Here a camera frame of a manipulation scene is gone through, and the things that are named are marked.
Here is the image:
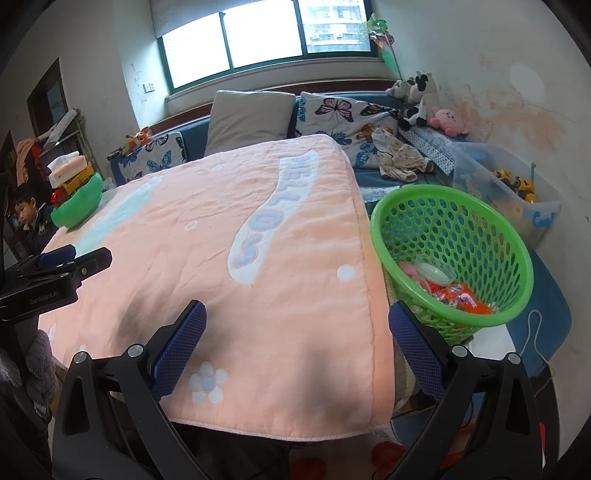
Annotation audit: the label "blue sofa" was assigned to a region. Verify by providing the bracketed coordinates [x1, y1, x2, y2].
[108, 91, 463, 204]

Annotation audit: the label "butterfly cushion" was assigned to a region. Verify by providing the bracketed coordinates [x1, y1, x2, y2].
[107, 131, 188, 186]
[295, 92, 400, 169]

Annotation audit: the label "cow plush toy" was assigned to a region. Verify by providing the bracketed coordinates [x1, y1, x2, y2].
[386, 71, 440, 131]

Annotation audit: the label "orange wafer snack wrapper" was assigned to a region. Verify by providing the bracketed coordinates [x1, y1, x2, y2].
[432, 283, 493, 315]

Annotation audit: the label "green bowl with boxes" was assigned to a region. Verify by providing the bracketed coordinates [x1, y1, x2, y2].
[48, 151, 103, 230]

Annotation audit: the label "clear pudding cup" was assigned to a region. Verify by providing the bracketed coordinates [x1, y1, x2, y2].
[414, 255, 457, 287]

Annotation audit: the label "pink quilted table cover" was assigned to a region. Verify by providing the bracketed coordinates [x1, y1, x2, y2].
[39, 135, 394, 442]

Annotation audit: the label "pink plush toy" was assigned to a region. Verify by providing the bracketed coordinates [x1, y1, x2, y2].
[429, 107, 469, 138]

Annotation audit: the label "beige crumpled clothes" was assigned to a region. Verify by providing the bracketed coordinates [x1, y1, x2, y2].
[372, 128, 435, 183]

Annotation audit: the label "fox plush toy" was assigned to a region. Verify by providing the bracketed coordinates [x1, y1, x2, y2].
[124, 127, 151, 154]

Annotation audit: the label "yellow toy truck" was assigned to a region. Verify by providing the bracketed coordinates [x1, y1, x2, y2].
[493, 169, 538, 204]

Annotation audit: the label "patterned grey cloth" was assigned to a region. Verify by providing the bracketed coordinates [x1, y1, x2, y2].
[399, 127, 455, 176]

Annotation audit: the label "pink strawberry snack bag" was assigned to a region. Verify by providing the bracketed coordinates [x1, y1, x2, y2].
[398, 261, 431, 294]

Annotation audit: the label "green plastic basket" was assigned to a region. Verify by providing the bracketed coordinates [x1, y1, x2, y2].
[370, 185, 534, 343]

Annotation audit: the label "butterfly cushion right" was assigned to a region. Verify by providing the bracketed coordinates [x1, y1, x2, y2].
[295, 92, 400, 169]

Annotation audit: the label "grey gloved left hand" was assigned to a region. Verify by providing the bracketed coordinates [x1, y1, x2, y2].
[1, 330, 58, 420]

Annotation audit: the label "clear toy storage box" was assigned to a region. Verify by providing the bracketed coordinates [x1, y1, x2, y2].
[453, 142, 562, 248]

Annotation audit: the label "butterfly cushion left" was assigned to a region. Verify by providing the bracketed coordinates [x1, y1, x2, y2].
[107, 131, 188, 186]

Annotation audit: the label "colourful pinwheel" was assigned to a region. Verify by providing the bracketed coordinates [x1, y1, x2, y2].
[366, 13, 401, 79]

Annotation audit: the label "window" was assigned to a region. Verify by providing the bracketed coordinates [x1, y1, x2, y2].
[150, 1, 377, 93]

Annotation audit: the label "child in background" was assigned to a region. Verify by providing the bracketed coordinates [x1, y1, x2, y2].
[13, 183, 58, 254]

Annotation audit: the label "grey pillow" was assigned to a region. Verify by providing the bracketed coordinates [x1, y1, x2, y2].
[205, 90, 296, 156]

